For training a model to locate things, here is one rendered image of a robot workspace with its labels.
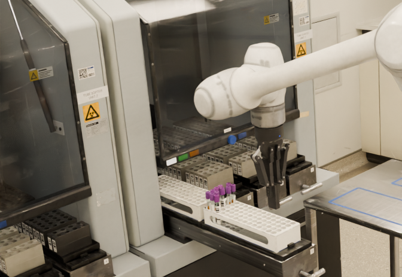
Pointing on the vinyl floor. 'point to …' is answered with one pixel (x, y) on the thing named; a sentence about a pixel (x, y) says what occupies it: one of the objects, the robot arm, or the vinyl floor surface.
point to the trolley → (364, 206)
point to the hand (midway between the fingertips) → (273, 195)
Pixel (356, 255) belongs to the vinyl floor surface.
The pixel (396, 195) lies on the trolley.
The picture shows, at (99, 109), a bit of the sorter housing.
